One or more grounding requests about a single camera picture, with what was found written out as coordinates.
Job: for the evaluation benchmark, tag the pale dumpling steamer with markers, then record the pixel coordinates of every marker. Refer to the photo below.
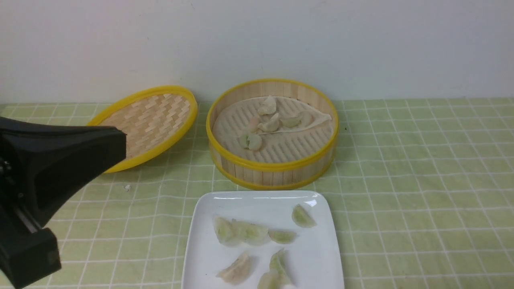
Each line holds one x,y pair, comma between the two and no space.
238,271
268,106
271,125

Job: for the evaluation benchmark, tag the white square plate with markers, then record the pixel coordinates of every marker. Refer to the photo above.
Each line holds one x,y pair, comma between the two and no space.
312,260

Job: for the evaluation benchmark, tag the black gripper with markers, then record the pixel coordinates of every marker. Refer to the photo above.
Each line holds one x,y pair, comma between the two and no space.
42,167

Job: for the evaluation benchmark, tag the green dumpling plate top right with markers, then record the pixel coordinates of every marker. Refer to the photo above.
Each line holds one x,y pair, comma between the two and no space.
301,217

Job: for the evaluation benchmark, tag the pinkish dumpling steamer middle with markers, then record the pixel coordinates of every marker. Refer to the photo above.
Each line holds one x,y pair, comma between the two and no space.
253,124

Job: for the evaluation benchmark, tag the green dumpling plate bottom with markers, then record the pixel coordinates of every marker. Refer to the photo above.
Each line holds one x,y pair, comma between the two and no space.
277,264

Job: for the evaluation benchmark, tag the green checked tablecloth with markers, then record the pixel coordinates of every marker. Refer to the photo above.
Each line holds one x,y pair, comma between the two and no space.
421,192

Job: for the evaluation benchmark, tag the green dumpling steamer front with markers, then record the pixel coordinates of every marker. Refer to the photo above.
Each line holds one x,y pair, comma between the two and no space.
250,141

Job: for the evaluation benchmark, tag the green dumpling plate centre left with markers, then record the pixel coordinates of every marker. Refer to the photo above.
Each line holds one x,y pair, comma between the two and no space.
250,233

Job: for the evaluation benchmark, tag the small green dumpling plate centre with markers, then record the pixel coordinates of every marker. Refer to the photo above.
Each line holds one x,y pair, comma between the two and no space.
282,236

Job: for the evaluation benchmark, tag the green dumpling steamer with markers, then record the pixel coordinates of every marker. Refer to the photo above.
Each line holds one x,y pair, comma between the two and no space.
250,141
291,122
274,280

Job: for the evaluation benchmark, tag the yellow rimmed bamboo steamer basket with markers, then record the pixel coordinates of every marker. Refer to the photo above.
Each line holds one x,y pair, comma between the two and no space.
269,176

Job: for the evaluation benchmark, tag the yellow rimmed bamboo steamer lid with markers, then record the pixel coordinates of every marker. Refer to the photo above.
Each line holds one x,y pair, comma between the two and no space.
153,121

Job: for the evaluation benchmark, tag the green dumpling plate far left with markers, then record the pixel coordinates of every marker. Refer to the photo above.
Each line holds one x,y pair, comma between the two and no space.
224,231

